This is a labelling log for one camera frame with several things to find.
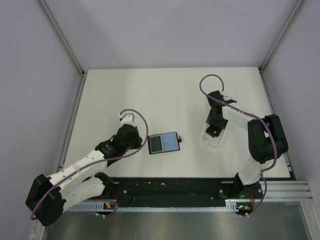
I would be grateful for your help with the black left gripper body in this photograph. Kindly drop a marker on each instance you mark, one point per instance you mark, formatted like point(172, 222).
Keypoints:
point(135, 143)

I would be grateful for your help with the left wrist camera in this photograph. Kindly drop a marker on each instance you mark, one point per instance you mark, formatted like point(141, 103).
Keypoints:
point(127, 119)

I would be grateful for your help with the black card with gold print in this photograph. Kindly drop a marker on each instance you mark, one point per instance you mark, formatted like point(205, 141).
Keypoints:
point(213, 131)

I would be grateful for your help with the black leather card holder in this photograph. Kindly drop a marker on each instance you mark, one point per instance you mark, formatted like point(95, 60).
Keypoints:
point(170, 142)

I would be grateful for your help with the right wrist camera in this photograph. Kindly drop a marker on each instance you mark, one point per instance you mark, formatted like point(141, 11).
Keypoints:
point(227, 97)

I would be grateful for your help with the aluminium frame rail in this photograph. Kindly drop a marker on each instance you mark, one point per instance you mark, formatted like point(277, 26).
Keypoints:
point(288, 191)

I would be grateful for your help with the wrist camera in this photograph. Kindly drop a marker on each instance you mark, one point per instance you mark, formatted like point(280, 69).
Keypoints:
point(127, 119)
point(227, 97)

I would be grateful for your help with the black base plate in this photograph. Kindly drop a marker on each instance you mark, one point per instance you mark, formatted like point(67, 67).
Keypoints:
point(166, 192)

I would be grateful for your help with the black credit card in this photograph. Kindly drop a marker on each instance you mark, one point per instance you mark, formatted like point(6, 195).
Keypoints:
point(155, 144)

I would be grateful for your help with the white plastic basket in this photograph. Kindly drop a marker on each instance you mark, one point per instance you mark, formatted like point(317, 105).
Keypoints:
point(214, 142)

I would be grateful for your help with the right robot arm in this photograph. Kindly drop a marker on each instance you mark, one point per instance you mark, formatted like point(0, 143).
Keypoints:
point(266, 137)

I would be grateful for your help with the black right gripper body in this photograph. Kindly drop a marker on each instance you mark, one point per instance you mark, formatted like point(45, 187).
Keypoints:
point(217, 121)

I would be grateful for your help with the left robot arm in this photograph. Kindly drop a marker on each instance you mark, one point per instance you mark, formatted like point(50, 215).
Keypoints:
point(50, 196)

